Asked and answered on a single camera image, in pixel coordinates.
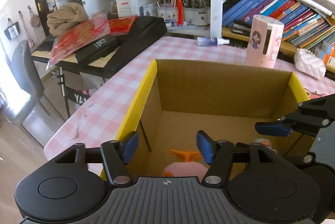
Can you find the red tassel ornament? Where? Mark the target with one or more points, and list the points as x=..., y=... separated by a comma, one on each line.
x=180, y=13

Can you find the right white pen holder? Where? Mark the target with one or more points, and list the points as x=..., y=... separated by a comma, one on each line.
x=197, y=16

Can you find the white pen holder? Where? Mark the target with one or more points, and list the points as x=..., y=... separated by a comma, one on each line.
x=197, y=16
x=169, y=14

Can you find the black rectangular case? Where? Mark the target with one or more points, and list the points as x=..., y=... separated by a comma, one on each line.
x=97, y=49

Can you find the row of colourful books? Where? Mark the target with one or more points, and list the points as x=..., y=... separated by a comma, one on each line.
x=307, y=22

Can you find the black electronic keyboard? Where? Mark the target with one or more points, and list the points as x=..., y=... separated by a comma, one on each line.
x=145, y=31

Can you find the grey chair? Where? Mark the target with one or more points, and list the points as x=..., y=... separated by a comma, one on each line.
x=27, y=89

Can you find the white quilted pouch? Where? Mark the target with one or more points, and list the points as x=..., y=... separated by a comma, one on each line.
x=308, y=63

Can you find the yellow cardboard box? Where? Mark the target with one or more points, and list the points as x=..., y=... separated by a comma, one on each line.
x=177, y=98

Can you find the blue spray bottle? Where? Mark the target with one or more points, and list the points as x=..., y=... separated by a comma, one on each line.
x=211, y=41

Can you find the beige folded towel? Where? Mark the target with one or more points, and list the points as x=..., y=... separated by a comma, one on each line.
x=65, y=18

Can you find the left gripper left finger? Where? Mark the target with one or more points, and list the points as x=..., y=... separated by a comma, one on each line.
x=116, y=155

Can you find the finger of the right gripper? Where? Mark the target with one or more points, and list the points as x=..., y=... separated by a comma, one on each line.
x=276, y=128

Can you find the red patterned paper bag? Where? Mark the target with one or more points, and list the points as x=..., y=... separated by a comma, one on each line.
x=87, y=32

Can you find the pink plush toy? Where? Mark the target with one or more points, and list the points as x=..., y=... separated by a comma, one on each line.
x=187, y=166

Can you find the left white pen holder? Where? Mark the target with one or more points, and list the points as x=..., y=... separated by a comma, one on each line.
x=169, y=14

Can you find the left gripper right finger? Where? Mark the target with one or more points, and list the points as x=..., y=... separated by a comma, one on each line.
x=218, y=155

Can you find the pink cylindrical container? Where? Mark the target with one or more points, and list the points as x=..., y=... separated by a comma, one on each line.
x=264, y=41

